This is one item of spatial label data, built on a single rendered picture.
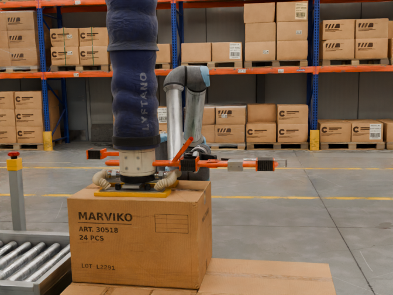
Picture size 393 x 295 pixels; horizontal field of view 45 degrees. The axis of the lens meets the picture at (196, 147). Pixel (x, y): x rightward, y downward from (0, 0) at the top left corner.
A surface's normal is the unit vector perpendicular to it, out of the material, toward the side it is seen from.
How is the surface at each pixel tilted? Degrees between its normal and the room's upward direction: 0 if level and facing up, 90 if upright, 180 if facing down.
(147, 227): 90
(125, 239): 90
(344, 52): 91
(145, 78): 77
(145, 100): 73
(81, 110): 90
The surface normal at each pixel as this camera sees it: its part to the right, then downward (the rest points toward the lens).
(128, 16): -0.03, -0.11
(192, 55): -0.16, 0.18
